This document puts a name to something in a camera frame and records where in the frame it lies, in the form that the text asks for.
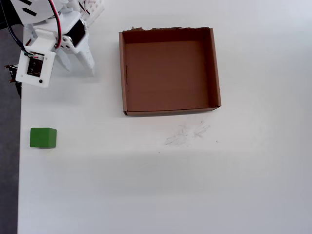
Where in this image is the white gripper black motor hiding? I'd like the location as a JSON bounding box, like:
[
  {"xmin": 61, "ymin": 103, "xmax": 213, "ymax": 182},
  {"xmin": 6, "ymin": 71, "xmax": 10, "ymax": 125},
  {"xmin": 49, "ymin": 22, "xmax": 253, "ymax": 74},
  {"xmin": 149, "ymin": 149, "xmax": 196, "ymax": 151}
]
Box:
[{"xmin": 23, "ymin": 11, "xmax": 96, "ymax": 78}]

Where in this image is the green cube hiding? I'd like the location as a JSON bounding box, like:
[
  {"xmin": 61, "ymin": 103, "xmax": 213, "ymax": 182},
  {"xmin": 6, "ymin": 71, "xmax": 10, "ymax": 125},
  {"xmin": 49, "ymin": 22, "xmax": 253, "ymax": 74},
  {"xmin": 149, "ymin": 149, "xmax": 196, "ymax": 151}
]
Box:
[{"xmin": 29, "ymin": 127, "xmax": 58, "ymax": 149}]

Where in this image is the brown cardboard box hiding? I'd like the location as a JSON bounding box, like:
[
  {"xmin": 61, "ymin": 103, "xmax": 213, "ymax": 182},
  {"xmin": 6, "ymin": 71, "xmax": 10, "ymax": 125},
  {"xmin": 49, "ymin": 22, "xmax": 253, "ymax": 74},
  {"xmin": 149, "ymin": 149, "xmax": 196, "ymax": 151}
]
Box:
[{"xmin": 118, "ymin": 26, "xmax": 222, "ymax": 117}]

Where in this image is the dark circuit board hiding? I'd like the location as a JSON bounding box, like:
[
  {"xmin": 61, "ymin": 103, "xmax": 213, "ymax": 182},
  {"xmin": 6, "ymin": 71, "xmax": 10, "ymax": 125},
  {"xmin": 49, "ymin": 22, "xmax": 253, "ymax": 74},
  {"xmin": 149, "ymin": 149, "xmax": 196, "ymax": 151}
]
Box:
[{"xmin": 4, "ymin": 63, "xmax": 22, "ymax": 98}]

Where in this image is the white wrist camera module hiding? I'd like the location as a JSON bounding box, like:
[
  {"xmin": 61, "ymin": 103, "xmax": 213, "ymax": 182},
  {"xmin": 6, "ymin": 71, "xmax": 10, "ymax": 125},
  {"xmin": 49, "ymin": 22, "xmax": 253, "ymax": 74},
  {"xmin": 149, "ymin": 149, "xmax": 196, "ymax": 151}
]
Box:
[{"xmin": 15, "ymin": 28, "xmax": 56, "ymax": 89}]

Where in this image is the red black gripper cable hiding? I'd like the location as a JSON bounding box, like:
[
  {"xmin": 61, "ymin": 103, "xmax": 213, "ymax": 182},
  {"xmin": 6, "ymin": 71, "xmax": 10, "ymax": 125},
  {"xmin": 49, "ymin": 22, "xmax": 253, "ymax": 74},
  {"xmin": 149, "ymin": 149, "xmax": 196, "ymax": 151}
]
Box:
[{"xmin": 48, "ymin": 0, "xmax": 61, "ymax": 48}]

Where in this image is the black camera cable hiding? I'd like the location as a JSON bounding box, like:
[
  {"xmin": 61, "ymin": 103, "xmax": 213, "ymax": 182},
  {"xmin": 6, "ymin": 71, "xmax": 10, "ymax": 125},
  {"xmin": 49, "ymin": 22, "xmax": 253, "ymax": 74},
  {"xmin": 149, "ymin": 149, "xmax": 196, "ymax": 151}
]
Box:
[{"xmin": 0, "ymin": 0, "xmax": 26, "ymax": 52}]

